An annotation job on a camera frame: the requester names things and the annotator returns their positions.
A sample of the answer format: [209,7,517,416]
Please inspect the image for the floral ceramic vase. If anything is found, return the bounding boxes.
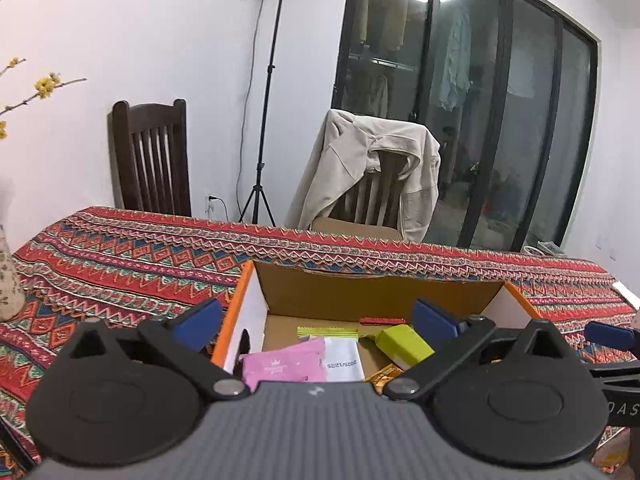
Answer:
[0,175,25,322]

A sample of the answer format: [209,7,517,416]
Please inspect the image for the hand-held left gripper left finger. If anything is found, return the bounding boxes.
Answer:
[64,299,251,402]

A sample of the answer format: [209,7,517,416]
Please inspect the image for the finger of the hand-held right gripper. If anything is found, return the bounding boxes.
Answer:
[582,361,640,387]
[585,322,640,352]

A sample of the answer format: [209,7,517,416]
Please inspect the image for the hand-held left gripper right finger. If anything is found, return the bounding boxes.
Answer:
[384,297,576,402]

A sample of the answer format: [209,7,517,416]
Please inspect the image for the white flat object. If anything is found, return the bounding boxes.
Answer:
[612,281,640,310]

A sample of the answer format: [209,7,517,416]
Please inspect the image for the dark wooden chair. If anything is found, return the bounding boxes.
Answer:
[312,152,403,241]
[111,99,192,217]

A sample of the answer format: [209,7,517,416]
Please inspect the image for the pink snack packet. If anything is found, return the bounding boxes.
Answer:
[239,337,327,385]

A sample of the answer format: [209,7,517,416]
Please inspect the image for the yellow blossom branches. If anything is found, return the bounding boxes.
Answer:
[0,0,88,141]

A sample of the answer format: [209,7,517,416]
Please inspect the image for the studio light on stand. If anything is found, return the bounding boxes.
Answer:
[238,0,297,227]

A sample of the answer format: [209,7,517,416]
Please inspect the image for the white green snack packet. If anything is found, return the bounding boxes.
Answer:
[375,324,436,368]
[297,326,362,382]

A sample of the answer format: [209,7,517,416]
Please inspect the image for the black framed glass door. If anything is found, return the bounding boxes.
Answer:
[332,0,600,256]

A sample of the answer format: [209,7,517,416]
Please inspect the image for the beige jacket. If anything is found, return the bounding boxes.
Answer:
[284,109,442,243]

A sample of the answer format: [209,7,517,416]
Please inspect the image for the hanging light blue garment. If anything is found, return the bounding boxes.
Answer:
[439,7,472,112]

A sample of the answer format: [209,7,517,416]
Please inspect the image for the red cardboard box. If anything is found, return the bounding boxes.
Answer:
[210,259,543,396]

